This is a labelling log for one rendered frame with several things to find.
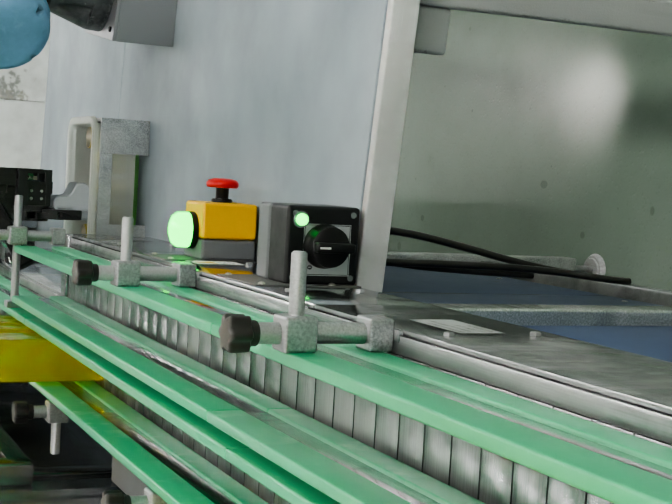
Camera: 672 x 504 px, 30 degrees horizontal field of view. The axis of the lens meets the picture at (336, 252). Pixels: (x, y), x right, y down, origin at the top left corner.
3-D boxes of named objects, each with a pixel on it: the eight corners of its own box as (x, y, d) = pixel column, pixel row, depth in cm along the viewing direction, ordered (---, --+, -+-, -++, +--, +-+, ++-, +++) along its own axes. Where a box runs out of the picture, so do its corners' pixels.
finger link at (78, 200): (114, 184, 199) (54, 181, 196) (112, 221, 199) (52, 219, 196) (112, 184, 202) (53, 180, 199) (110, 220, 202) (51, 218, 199)
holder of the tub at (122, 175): (113, 283, 215) (68, 282, 211) (121, 122, 213) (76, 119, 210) (142, 294, 199) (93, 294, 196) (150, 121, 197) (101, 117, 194)
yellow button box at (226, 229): (238, 257, 160) (182, 255, 157) (241, 198, 160) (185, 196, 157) (258, 261, 154) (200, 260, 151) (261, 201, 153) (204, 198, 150)
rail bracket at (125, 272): (189, 285, 138) (68, 283, 133) (193, 218, 138) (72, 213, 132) (201, 289, 135) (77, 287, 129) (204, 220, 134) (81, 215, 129)
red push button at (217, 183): (200, 204, 156) (202, 176, 156) (231, 205, 158) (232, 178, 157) (211, 205, 152) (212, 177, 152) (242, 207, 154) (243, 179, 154)
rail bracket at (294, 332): (377, 346, 97) (213, 347, 91) (383, 251, 96) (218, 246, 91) (402, 354, 93) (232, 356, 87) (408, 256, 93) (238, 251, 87)
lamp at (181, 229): (186, 246, 156) (163, 246, 155) (188, 210, 156) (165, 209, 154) (198, 249, 152) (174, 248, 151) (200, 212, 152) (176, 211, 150)
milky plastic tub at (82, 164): (112, 252, 214) (61, 251, 211) (118, 121, 213) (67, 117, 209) (141, 261, 199) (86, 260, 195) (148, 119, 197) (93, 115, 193)
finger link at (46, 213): (82, 211, 196) (24, 208, 194) (82, 220, 196) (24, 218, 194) (80, 209, 201) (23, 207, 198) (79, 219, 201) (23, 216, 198)
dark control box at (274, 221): (327, 278, 135) (255, 276, 132) (332, 204, 135) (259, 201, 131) (361, 286, 128) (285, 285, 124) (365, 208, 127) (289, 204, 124)
